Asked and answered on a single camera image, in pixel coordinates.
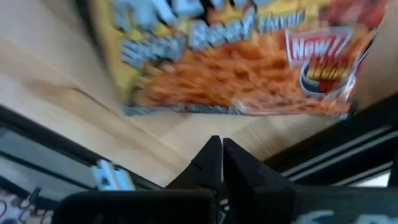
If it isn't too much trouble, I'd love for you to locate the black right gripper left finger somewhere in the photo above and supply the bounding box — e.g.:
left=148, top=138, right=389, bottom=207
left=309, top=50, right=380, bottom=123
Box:
left=52, top=135, right=223, bottom=224

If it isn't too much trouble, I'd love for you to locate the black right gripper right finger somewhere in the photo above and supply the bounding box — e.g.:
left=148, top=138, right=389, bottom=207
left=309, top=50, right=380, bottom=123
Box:
left=222, top=138, right=398, bottom=224

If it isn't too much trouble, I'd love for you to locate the black Maruchan fire noodle pack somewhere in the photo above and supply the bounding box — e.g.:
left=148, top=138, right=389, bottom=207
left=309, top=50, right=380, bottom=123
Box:
left=89, top=0, right=388, bottom=119

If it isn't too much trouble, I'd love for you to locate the white bracket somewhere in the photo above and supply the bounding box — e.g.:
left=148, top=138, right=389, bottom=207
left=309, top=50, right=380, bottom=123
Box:
left=91, top=159, right=136, bottom=192

